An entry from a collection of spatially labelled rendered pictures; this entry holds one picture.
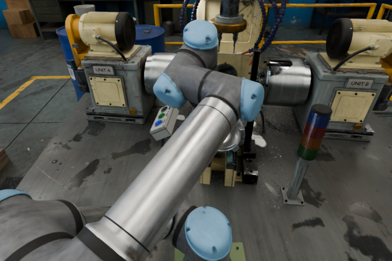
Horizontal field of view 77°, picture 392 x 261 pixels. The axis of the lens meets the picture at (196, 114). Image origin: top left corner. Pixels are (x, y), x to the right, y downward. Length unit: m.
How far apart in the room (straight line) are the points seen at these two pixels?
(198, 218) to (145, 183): 0.35
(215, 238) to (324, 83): 0.88
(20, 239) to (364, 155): 1.35
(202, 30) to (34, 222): 0.43
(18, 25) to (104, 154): 5.69
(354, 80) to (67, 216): 1.19
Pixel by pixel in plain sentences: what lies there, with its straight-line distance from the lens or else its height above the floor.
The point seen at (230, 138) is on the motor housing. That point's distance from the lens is 1.06.
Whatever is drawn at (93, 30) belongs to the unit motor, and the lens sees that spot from 1.31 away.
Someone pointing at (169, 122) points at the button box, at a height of 1.07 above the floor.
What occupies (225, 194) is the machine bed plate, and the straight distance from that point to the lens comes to 1.05.
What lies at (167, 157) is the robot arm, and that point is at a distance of 0.36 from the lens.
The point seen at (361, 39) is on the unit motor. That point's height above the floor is 1.30.
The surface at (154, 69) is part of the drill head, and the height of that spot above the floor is 1.12.
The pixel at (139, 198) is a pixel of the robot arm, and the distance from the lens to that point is 0.34.
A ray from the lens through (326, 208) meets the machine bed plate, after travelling 1.12.
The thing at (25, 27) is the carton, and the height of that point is 0.22.
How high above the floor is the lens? 1.62
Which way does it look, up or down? 34 degrees down
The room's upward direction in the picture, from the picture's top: straight up
